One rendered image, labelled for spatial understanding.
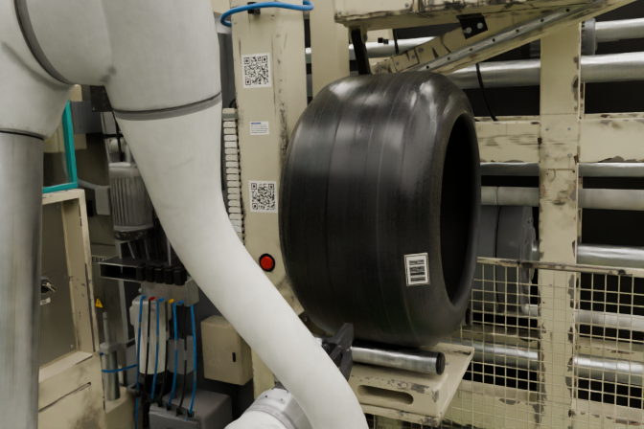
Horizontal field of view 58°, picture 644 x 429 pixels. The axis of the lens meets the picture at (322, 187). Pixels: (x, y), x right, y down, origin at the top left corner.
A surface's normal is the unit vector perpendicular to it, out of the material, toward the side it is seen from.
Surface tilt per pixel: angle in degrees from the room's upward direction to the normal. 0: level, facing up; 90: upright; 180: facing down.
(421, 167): 71
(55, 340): 90
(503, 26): 90
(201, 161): 106
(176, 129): 114
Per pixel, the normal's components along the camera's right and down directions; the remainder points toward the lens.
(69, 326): 0.90, 0.03
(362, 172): -0.41, -0.25
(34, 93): 0.87, 0.29
